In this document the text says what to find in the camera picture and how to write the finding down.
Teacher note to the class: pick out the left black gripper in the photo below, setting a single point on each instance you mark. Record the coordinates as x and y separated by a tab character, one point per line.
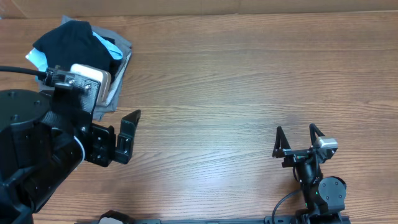
102	139

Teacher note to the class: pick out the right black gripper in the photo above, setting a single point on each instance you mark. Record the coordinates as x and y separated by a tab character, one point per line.
298	153

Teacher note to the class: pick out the black Nike t-shirt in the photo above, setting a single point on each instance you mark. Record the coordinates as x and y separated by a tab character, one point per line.
77	26

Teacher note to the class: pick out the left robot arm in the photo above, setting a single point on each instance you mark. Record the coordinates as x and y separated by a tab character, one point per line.
46	135

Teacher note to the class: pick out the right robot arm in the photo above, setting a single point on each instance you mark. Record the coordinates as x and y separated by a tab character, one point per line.
324	197

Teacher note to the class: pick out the light blue folded shirt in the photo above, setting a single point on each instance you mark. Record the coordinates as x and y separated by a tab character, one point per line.
64	48

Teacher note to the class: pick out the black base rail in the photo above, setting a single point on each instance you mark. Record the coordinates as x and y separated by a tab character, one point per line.
116	217

